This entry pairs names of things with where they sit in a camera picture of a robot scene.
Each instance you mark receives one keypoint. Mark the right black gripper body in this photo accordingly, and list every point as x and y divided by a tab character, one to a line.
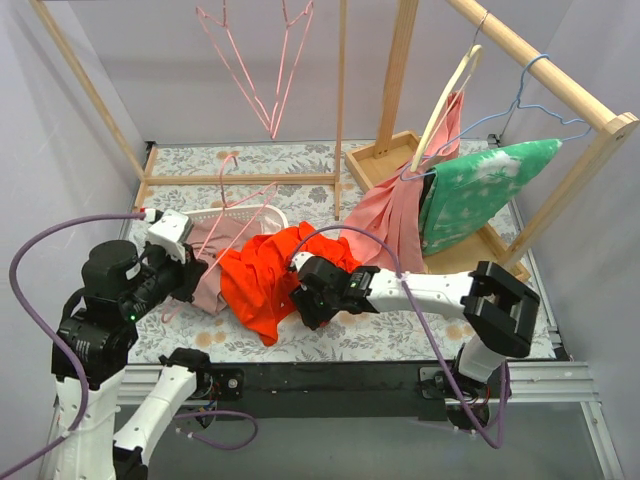
306	304

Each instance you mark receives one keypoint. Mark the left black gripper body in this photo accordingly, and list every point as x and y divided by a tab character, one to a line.
189	278

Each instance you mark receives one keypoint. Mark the orange t shirt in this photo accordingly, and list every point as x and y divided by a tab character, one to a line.
255	280

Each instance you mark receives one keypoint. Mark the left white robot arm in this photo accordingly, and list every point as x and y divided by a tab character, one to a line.
93	449

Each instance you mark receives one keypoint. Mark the green tie-dye shirt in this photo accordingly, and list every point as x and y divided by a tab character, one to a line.
461	195

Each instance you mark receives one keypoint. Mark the cream wooden hanger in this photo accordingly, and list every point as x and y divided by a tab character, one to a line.
456	83

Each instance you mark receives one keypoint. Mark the salmon pink garment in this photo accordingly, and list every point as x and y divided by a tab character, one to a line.
390	210

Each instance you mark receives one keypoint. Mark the white laundry basket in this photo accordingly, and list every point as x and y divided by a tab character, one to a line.
270	218

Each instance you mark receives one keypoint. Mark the left wooden clothes rack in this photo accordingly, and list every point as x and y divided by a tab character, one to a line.
144	173

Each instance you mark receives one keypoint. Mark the wooden clothes rack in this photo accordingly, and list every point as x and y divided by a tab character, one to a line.
144	173
373	163

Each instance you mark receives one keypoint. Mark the dusty pink garment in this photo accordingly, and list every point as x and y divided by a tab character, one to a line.
207	240

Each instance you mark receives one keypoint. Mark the floral table mat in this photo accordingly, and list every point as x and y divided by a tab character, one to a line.
384	337

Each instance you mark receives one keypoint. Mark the right wooden clothes rack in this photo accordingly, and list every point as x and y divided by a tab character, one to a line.
373	163

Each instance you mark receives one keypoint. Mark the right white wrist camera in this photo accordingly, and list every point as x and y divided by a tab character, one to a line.
303	263

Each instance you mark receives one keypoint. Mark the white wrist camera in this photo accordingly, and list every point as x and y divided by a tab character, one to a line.
303	263
169	230

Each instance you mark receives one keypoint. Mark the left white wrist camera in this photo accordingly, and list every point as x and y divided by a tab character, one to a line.
169	230

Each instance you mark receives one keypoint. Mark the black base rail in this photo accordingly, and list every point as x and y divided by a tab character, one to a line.
296	390

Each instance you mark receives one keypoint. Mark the blue wire hanger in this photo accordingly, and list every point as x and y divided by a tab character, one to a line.
520	107

